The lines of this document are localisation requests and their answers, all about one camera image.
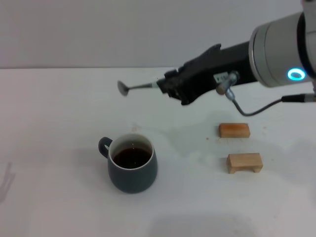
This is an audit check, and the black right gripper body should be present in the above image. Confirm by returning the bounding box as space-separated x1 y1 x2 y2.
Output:
177 41 255 106

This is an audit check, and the blue handled metal spoon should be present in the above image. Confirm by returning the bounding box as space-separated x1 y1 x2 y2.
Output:
118 79 165 97

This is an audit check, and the dark grey ceramic cup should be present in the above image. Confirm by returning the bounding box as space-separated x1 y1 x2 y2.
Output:
98 133 158 195

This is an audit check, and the orange stained wooden block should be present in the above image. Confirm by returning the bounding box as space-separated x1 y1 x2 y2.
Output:
218 122 251 139

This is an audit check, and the dark coffee liquid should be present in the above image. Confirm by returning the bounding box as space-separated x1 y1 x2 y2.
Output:
110 147 152 170

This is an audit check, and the pale notched wooden block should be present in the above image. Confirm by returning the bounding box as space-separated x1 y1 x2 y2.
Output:
227 152 263 175

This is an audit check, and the grey cable with metal plugs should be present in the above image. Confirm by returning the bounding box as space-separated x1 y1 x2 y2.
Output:
215 71 316 117

